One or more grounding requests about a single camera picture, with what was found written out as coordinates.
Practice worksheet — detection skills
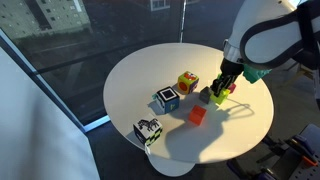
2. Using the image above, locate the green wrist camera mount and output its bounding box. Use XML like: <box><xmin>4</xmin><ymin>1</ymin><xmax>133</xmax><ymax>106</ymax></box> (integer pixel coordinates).
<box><xmin>243</xmin><ymin>65</ymin><xmax>271</xmax><ymax>84</ymax></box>

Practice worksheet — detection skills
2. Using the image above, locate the magenta block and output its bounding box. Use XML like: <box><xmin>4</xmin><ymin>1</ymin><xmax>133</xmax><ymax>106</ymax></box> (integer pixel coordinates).
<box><xmin>228</xmin><ymin>83</ymin><xmax>236</xmax><ymax>94</ymax></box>

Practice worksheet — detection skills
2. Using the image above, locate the round white table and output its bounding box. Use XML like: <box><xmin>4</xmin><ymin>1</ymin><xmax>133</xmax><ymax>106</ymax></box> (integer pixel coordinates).
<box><xmin>103</xmin><ymin>43</ymin><xmax>274</xmax><ymax>177</ymax></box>

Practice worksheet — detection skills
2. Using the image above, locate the zebra checkered cube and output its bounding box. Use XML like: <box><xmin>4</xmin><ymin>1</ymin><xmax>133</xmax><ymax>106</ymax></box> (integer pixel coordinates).
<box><xmin>133</xmin><ymin>114</ymin><xmax>163</xmax><ymax>146</ymax></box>

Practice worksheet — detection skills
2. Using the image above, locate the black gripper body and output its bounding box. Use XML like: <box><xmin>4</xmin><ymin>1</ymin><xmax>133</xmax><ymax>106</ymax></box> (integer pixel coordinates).
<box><xmin>220</xmin><ymin>59</ymin><xmax>244</xmax><ymax>77</ymax></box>

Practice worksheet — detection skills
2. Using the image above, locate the orange block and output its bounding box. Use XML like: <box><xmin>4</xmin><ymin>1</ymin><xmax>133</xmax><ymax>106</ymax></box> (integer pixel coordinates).
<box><xmin>188</xmin><ymin>105</ymin><xmax>207</xmax><ymax>126</ymax></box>

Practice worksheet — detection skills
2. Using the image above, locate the black tool rack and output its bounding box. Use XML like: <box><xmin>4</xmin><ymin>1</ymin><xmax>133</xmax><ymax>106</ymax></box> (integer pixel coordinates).
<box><xmin>227</xmin><ymin>124</ymin><xmax>320</xmax><ymax>180</ymax></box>

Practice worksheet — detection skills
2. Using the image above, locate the colourful picture cube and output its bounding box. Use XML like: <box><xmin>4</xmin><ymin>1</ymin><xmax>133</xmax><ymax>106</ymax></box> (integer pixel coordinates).
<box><xmin>177</xmin><ymin>71</ymin><xmax>199</xmax><ymax>94</ymax></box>

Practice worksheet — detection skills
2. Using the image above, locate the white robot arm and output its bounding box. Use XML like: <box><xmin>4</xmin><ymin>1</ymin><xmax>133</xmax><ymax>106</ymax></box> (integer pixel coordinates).
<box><xmin>211</xmin><ymin>0</ymin><xmax>320</xmax><ymax>94</ymax></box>

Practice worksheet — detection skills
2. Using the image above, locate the blue number four cube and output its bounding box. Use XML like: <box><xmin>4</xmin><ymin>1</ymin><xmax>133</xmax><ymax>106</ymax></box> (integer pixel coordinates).
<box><xmin>152</xmin><ymin>86</ymin><xmax>180</xmax><ymax>114</ymax></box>

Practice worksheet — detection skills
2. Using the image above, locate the gray block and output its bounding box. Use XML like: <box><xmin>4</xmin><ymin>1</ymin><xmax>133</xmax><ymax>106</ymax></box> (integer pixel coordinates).
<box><xmin>199</xmin><ymin>86</ymin><xmax>211</xmax><ymax>104</ymax></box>

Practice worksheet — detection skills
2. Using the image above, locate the lime green block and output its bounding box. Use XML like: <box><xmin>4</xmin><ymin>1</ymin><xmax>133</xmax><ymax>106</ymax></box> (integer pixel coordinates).
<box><xmin>210</xmin><ymin>89</ymin><xmax>230</xmax><ymax>105</ymax></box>

